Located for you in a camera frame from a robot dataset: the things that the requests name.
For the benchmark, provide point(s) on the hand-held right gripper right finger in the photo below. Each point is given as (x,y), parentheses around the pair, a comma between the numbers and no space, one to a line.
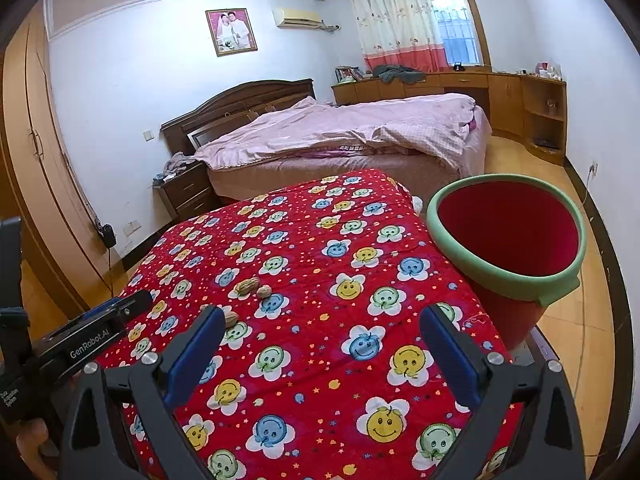
(450,355)

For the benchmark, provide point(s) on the red bin with green rim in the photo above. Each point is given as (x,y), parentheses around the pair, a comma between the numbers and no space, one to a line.
(505,230)

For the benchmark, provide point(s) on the black charger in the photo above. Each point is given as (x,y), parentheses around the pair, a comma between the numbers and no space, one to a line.
(106,235)

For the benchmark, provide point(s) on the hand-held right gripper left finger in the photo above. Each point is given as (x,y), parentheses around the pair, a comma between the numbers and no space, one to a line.
(192,355)

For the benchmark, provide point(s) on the white wall socket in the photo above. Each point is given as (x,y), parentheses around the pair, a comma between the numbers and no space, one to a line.
(132,227)

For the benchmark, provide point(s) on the small wall socket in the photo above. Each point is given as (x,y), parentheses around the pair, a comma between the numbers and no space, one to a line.
(593,168)

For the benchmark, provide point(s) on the small items on cabinet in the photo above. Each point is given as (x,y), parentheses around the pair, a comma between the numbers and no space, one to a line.
(542,70)

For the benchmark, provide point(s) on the wooden desk cabinet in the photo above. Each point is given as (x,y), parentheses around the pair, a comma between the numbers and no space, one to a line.
(505,100)

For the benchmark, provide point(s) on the peanut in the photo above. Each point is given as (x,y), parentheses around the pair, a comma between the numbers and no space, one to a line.
(247,286)

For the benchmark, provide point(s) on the dark wooden nightstand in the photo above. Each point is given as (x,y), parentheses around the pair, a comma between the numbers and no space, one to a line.
(190,192)

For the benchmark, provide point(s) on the small photo frames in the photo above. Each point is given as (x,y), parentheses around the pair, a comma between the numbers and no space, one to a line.
(349,74)

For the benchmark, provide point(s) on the person's left hand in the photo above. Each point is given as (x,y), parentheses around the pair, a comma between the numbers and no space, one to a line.
(32,442)

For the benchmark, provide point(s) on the framed wall photo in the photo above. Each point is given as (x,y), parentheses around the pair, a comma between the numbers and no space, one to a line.
(231,32)

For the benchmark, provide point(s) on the window with bars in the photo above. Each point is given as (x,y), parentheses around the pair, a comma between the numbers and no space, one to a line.
(460,25)

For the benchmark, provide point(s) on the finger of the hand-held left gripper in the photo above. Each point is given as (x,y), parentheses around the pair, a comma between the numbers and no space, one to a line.
(102,309)
(135,305)

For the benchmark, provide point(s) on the wall air conditioner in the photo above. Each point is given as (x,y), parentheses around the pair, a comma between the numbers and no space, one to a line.
(297,17)

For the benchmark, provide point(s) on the clothes pile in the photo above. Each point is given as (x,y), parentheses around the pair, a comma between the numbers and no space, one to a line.
(177,164)

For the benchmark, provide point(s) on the wooden wardrobe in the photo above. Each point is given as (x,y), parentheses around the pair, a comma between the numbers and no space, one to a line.
(45,160)

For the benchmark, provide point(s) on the dark wooden headboard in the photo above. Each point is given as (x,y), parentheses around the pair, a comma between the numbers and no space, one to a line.
(225,110)

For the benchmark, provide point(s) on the cream and red curtain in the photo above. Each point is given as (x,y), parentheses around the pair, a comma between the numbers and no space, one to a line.
(395,20)

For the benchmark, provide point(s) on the red smiley flower blanket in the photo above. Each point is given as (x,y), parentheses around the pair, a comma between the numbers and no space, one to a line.
(310,340)

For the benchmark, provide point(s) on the grey clothes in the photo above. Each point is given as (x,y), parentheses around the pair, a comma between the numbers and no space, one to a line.
(400,74)

